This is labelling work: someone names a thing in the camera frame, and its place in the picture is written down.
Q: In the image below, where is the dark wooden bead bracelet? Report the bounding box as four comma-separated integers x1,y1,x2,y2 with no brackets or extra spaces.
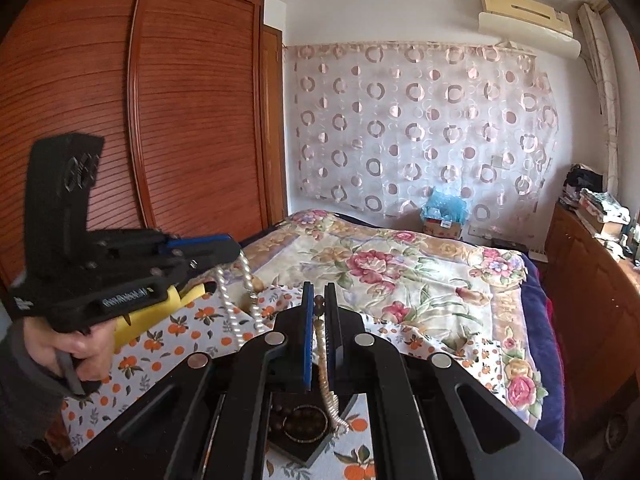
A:
269,401,331,443

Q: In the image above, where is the black jewelry box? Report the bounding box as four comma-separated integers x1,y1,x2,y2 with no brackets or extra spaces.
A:
267,390,347,469

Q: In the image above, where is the person's left hand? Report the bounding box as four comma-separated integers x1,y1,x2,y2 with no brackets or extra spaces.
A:
23,318,117,382

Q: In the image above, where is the yellow Pikachu plush toy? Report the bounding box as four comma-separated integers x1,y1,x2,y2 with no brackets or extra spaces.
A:
115,282,217,353

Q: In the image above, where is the orange print white cloth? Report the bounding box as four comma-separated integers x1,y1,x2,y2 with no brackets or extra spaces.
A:
62,284,492,480

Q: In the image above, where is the floral quilt bedspread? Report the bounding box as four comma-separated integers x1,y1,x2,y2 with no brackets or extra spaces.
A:
245,209,548,426

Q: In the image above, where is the blue bag on box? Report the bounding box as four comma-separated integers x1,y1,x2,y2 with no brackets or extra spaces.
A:
420,190,468,240

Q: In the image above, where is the red wooden wardrobe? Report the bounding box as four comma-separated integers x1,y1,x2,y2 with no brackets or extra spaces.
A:
1,0,269,282

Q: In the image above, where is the sheer circle pattern curtain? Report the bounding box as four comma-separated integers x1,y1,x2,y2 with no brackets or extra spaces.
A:
285,42,559,239

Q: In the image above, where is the dark blue blanket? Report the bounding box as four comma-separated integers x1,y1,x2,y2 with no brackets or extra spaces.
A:
521,254,566,452

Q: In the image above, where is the wooden cabinet counter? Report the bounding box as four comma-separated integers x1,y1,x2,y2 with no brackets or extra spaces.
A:
544,205,639,417

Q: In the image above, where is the side window curtain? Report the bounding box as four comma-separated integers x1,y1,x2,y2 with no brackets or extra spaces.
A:
577,3,620,196

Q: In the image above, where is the white wall air conditioner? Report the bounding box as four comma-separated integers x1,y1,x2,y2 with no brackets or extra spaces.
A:
478,0,582,60

